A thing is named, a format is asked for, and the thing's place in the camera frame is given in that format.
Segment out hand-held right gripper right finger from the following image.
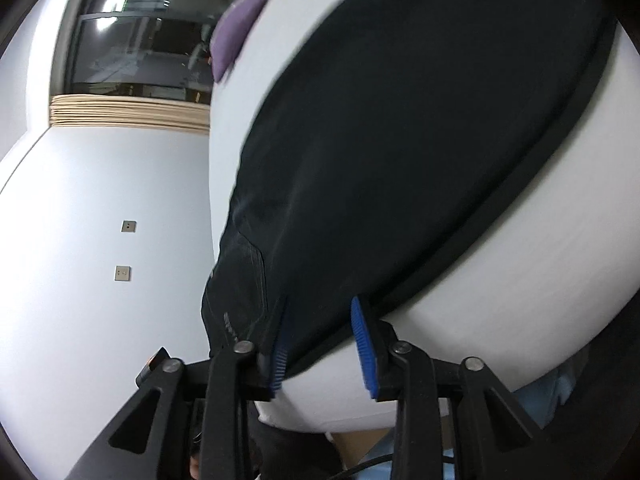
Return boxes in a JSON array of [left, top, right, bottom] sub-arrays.
[[350, 296, 551, 480]]

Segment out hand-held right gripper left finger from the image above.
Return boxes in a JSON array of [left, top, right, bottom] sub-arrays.
[[65, 294, 290, 480]]

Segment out black pants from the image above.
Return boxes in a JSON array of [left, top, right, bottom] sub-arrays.
[[201, 0, 618, 378]]

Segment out brown cardboard box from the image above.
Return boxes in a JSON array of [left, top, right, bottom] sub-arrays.
[[327, 429, 393, 467]]

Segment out person's blue jeans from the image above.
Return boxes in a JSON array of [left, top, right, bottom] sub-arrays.
[[350, 357, 592, 480]]

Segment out wooden window sill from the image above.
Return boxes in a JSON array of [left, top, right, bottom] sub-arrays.
[[48, 93, 211, 134]]

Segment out purple cloth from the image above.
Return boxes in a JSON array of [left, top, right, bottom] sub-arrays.
[[210, 0, 269, 83]]

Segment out glass window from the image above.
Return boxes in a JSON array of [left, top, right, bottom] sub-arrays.
[[50, 0, 236, 102]]

